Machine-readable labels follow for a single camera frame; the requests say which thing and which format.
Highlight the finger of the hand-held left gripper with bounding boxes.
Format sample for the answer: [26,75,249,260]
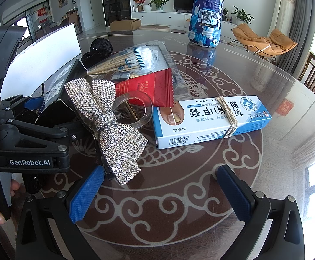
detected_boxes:
[0,95,45,120]
[9,118,93,153]

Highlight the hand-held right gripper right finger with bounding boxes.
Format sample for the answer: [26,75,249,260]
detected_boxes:
[217,165,311,260]

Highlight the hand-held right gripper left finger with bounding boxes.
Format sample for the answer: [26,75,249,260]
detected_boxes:
[15,165,105,260]

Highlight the black item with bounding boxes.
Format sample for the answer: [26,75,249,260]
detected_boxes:
[37,41,181,138]

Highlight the white storage box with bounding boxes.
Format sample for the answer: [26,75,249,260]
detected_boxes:
[0,23,82,101]

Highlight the rhinestone bow hair clip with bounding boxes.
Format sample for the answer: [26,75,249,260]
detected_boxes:
[64,78,154,186]

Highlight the blue and white medicine box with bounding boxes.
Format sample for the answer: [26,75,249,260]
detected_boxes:
[152,95,272,150]

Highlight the gold and silver cream tube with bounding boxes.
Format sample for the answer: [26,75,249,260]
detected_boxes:
[98,70,153,83]

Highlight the red foil packet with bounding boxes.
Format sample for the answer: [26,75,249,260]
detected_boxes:
[115,68,176,108]

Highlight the brown patterned glass desktop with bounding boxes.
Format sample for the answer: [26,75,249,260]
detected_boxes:
[0,28,315,260]

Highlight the black glitter hair accessory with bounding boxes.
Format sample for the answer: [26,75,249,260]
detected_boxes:
[24,172,50,195]

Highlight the tan rubber band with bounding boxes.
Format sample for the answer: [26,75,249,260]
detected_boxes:
[214,96,241,138]

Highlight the black sequined scrunchie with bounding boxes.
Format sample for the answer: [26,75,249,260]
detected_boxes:
[81,38,114,69]

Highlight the red poster on glass door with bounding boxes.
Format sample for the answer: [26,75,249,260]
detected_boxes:
[37,8,52,24]

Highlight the dark wooden dining chair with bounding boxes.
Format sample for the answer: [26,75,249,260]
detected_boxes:
[66,11,82,35]

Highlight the clear pack of cotton swabs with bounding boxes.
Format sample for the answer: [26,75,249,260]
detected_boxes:
[87,41,172,78]

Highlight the cardboard box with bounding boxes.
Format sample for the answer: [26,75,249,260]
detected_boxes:
[109,18,142,32]

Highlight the black glass display cabinet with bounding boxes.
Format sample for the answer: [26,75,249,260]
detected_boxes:
[100,0,131,28]

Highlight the round pink floor cushion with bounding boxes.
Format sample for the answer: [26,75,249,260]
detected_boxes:
[138,25,171,32]

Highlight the red flowers in vase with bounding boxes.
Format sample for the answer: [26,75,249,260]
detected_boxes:
[133,0,149,12]

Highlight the white television cabinet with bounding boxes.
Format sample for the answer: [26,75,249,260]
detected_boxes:
[130,10,239,34]

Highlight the orange lounge chair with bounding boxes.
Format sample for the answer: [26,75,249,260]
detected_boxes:
[233,23,298,60]

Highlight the green leafy potted plant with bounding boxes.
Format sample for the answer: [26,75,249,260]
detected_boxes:
[149,0,169,11]

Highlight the blue camouflage bottle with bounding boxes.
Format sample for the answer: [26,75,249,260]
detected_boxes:
[187,0,226,49]

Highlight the grey curtain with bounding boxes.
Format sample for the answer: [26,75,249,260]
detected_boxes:
[278,0,315,74]

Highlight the large green potted plant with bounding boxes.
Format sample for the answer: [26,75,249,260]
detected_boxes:
[231,5,255,25]

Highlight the white sheer curtain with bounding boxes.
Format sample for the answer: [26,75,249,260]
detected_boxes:
[267,0,296,37]

